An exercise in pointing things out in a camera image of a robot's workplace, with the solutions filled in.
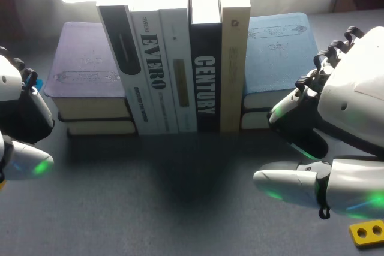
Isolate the purple hardcover book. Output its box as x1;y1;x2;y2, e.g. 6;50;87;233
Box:
44;21;133;121

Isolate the white book with black lettering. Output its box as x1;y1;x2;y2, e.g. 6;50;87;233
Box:
130;10;180;135

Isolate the dark cover book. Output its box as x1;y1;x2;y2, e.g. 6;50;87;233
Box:
66;118;139;137
241;110;275;131

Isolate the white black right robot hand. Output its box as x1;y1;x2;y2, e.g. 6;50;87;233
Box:
253;26;384;221

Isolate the white book with brown label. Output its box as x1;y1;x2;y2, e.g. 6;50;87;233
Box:
158;8;199;133

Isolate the yellow block with two holes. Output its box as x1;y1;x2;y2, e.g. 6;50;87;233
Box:
349;219;384;249

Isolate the small blue piece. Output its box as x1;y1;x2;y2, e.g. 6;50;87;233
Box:
25;76;44;89

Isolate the white book with black shape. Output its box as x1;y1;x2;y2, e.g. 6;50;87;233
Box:
96;5;158;135

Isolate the cream book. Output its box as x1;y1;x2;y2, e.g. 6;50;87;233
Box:
216;0;251;134

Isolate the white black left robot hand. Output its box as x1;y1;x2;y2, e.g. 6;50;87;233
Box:
0;46;56;183

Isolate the black Century book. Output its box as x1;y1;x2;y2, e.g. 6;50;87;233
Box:
188;0;223;133

